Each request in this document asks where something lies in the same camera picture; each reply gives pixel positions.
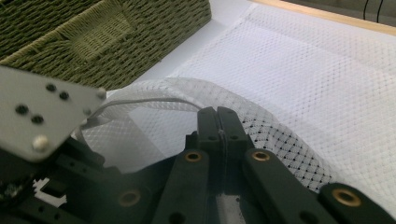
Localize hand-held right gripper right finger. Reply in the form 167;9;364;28
217;106;255;153

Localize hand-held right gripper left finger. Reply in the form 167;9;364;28
186;106;226;153

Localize green woven basket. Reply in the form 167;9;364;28
0;0;213;91

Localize white mesh laundry bag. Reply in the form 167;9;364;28
74;3;396;218

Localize black wall cable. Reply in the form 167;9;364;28
375;0;386;23
361;0;371;21

